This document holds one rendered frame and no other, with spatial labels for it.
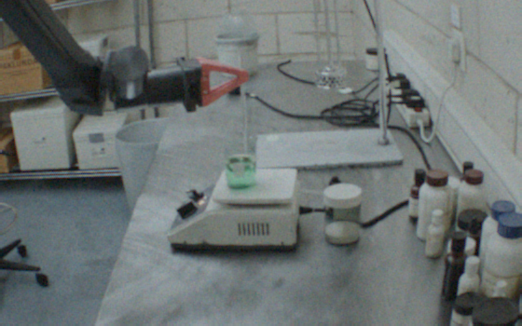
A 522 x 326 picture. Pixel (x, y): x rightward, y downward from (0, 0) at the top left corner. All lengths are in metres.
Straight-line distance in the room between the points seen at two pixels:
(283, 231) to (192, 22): 2.49
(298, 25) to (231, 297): 2.60
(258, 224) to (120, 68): 0.32
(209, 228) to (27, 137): 2.39
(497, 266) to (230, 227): 0.44
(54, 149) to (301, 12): 1.42
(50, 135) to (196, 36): 0.91
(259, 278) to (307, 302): 0.10
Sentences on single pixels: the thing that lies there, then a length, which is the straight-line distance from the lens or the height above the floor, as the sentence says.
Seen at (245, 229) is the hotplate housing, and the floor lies 0.79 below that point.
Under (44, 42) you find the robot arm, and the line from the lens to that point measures 0.87.
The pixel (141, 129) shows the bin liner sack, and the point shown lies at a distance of 2.93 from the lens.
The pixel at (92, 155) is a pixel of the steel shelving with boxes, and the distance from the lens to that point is 3.26.
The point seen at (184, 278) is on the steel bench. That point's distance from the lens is 1.01.
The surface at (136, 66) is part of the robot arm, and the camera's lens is 0.93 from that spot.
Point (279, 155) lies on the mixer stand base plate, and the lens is 1.42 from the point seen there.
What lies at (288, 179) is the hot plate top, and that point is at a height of 0.84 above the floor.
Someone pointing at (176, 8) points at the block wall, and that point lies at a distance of 3.45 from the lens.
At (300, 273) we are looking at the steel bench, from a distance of 1.00.
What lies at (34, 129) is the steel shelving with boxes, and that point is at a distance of 3.35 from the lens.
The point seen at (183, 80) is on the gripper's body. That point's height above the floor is 1.02.
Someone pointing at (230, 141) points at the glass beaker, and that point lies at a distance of 1.08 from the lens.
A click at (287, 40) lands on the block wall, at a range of 3.46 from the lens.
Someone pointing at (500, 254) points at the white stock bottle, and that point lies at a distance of 0.85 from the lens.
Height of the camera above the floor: 1.25
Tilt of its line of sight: 20 degrees down
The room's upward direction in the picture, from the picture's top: 4 degrees counter-clockwise
